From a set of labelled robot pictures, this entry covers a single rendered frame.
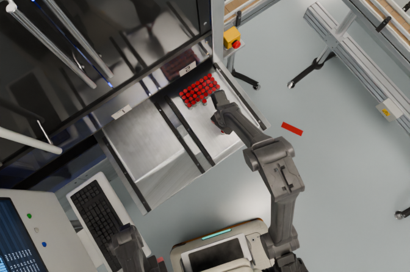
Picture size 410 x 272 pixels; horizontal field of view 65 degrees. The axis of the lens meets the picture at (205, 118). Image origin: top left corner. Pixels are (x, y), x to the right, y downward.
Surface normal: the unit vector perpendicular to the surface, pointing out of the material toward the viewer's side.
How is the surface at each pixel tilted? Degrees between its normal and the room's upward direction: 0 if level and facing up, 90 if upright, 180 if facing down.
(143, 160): 0
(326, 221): 0
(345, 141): 0
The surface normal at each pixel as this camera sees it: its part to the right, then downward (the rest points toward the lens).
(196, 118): -0.04, -0.25
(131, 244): -0.18, -0.81
